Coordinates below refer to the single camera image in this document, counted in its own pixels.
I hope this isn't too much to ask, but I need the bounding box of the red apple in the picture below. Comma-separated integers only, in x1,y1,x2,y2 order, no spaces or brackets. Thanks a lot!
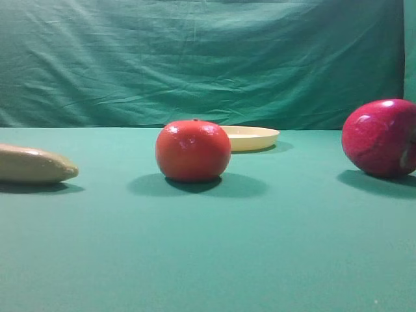
341,99,415,178

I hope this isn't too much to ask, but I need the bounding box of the yellow plate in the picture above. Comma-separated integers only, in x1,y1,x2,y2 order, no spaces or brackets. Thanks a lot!
220,125,280,152

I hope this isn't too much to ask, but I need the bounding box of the green table cloth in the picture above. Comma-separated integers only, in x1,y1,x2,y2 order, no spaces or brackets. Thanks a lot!
1,128,415,311

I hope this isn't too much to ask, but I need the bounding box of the green backdrop cloth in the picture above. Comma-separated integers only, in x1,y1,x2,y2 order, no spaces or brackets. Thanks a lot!
1,1,415,129

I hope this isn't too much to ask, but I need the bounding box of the yellow banana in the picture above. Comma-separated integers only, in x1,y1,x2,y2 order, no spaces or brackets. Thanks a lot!
1,144,79,184

